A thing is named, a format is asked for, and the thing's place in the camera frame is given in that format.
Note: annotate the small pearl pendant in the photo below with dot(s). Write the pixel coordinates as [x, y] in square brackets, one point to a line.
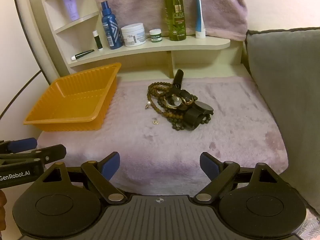
[149, 103]

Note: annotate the white cream jar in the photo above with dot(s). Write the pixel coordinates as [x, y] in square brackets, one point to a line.
[133, 36]

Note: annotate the white and green lip balm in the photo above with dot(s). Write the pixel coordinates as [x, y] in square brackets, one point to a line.
[98, 40]

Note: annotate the thin black tube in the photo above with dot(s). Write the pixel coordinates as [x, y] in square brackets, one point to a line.
[83, 54]

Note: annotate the grey cushion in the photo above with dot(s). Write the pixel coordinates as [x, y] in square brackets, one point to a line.
[287, 92]

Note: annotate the cream wooden shelf unit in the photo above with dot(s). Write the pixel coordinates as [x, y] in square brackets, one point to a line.
[150, 50]

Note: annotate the black round smartwatch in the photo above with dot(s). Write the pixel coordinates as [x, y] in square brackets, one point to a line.
[203, 107]

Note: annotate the person's left hand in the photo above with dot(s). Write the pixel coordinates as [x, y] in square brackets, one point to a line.
[2, 210]

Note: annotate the pink plush blanket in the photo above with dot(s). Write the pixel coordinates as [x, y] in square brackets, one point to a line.
[225, 135]

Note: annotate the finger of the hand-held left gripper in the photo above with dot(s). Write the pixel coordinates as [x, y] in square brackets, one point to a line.
[50, 152]
[22, 145]

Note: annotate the green spray bottle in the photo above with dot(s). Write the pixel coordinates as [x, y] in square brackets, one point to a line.
[175, 17]

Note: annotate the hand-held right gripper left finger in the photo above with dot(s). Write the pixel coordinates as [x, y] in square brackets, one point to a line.
[110, 166]

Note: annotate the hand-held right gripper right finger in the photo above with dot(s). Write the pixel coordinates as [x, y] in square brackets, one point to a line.
[208, 165]

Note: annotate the small green cream jar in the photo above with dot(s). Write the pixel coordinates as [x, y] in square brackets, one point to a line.
[156, 37]

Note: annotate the orange plastic tray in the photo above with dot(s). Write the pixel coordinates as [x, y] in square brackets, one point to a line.
[75, 105]

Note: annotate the purple cosmetic tube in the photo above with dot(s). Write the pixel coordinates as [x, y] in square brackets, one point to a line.
[70, 5]

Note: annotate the gold wristwatch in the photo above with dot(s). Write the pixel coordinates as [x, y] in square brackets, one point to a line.
[174, 101]

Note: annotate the pink hanging towel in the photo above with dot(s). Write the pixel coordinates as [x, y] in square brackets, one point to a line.
[140, 2]

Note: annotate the blue spray bottle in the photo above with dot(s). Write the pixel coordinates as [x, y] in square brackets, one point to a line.
[111, 32]

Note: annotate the blue and white tube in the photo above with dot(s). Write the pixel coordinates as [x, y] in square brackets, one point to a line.
[199, 17]

